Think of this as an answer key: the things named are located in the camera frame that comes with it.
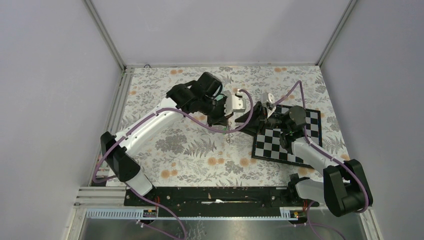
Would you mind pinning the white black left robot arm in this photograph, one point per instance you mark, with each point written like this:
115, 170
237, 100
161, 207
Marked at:
203, 95

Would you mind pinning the black white checkerboard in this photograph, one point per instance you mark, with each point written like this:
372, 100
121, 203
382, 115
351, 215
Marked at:
266, 146

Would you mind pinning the floral patterned table mat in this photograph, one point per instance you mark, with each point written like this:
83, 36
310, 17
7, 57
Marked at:
188, 155

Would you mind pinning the white slotted cable duct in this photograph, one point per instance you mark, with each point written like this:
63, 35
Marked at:
153, 214

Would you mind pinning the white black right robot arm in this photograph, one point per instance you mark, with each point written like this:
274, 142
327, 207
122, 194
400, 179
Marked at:
344, 188

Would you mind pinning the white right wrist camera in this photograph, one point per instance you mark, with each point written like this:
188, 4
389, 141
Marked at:
268, 103

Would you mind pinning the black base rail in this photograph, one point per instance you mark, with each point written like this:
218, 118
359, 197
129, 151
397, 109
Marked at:
219, 199

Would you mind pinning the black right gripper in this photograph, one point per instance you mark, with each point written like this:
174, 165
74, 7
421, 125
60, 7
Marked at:
257, 120

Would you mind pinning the silver carabiner keyring with chain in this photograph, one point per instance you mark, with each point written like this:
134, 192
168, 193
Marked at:
229, 136

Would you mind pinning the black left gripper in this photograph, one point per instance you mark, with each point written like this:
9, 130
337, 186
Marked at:
221, 119

